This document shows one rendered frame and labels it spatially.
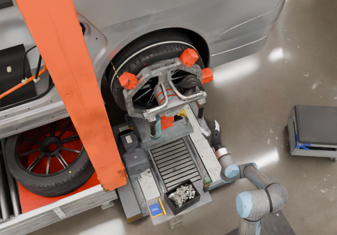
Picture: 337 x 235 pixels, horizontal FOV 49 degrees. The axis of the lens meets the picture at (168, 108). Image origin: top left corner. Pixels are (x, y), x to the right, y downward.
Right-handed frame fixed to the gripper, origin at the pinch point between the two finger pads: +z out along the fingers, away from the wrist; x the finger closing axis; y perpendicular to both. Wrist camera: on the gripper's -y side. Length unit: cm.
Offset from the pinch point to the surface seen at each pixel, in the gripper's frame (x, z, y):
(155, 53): -19, 40, -35
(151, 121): -34.6, 8.6, -11.8
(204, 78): 12.2, 30.4, -4.9
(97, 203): -86, 1, 64
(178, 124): -3, 38, 60
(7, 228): -147, 2, 49
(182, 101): -12.2, 12.5, -15.0
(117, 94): -47, 39, -7
